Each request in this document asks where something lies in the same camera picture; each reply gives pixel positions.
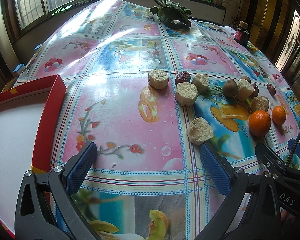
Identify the small orange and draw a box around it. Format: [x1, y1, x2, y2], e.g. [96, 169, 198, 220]
[271, 106, 286, 126]

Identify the large orange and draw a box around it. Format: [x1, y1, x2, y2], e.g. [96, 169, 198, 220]
[248, 110, 271, 137]

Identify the isolated red date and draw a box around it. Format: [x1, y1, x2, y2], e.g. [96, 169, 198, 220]
[266, 83, 276, 96]

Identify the cluster beige rice cake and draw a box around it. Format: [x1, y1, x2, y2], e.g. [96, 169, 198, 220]
[235, 79, 254, 101]

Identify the brown longan fruit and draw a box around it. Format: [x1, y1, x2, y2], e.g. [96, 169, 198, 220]
[222, 79, 238, 97]

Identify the hexagonal beige rice cake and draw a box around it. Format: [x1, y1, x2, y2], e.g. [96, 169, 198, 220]
[175, 82, 199, 107]

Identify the red tray white inside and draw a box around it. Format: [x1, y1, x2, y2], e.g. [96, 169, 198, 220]
[0, 75, 66, 237]

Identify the dark jar with cork lid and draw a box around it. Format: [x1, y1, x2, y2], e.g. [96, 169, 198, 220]
[234, 21, 250, 47]

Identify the colourful plastic tablecloth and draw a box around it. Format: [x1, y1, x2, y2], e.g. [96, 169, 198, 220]
[17, 0, 300, 239]

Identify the green item on sill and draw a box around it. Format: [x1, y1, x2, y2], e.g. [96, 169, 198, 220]
[52, 5, 72, 17]

